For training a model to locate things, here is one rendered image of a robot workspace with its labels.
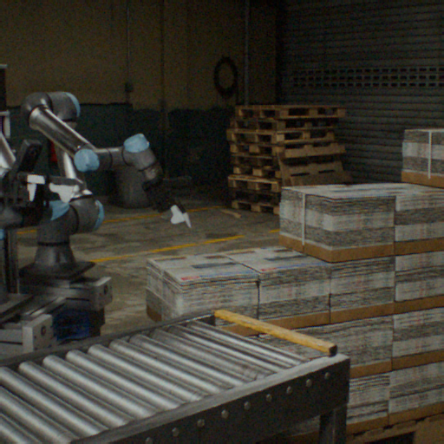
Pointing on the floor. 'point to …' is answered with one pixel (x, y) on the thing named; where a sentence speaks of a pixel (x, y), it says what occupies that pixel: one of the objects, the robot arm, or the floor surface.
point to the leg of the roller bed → (333, 427)
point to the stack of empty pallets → (270, 167)
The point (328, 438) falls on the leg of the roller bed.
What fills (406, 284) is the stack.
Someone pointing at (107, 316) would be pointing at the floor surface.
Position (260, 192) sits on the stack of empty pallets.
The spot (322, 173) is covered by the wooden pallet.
